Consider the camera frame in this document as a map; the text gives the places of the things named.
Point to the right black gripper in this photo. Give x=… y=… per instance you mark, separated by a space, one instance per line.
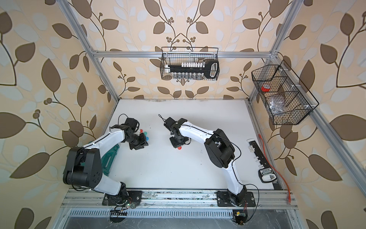
x=175 y=144

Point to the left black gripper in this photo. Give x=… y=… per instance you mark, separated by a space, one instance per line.
x=142 y=143

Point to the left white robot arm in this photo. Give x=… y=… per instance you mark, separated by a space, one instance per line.
x=84 y=164

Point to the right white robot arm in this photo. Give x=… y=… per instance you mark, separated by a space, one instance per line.
x=219 y=148

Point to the green cloth bag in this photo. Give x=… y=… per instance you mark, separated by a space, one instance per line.
x=108 y=158

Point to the black white tool in basket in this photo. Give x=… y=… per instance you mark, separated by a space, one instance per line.
x=208 y=69

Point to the handheld label device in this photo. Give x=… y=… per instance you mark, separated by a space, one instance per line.
x=266 y=173

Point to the red tape roll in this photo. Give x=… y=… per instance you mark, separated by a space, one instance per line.
x=265 y=88

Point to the clear plastic bag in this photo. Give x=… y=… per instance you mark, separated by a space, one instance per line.
x=277 y=104

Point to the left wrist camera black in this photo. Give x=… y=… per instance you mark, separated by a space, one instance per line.
x=133 y=124

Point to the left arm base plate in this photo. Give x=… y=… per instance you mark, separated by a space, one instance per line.
x=122 y=197

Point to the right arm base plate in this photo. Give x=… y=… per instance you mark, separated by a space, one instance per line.
x=236 y=199

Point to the black wire basket back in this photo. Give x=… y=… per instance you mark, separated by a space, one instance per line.
x=176 y=55

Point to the black wire basket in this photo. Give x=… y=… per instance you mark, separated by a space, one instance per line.
x=176 y=55
x=284 y=81

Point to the aluminium rail front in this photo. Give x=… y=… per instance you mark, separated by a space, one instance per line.
x=181 y=199

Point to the black wire basket right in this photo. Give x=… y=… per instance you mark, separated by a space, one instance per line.
x=284 y=81

